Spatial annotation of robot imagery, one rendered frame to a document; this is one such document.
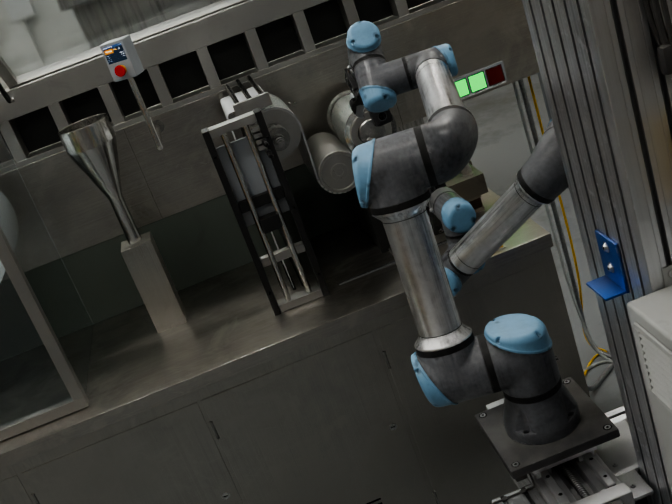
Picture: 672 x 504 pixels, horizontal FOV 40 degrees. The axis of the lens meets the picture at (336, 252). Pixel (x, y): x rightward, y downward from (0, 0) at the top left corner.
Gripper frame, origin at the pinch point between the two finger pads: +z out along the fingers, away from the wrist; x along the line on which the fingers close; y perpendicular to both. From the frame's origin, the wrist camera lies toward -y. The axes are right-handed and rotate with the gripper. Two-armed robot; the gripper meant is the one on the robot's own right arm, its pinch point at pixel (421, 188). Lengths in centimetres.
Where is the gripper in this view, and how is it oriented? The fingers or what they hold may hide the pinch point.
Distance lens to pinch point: 251.0
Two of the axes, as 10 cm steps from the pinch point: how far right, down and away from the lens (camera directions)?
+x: -9.3, 3.7, -0.7
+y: -3.2, -8.7, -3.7
